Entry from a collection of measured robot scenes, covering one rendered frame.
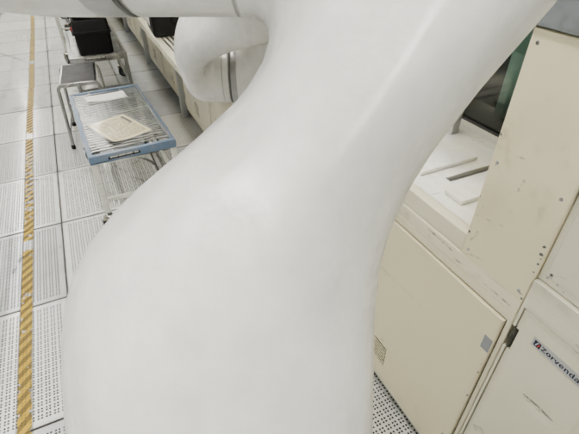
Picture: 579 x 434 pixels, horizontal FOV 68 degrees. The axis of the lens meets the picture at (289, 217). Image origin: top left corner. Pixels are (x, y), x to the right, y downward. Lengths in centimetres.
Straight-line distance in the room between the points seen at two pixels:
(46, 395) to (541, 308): 161
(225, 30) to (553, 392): 88
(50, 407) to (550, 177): 168
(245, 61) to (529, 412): 91
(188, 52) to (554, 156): 60
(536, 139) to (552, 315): 33
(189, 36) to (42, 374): 162
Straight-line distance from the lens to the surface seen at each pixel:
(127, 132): 241
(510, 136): 88
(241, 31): 45
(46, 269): 239
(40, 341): 207
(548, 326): 96
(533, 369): 104
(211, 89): 58
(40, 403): 188
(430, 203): 109
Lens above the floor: 145
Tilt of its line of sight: 37 degrees down
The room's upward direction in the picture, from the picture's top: straight up
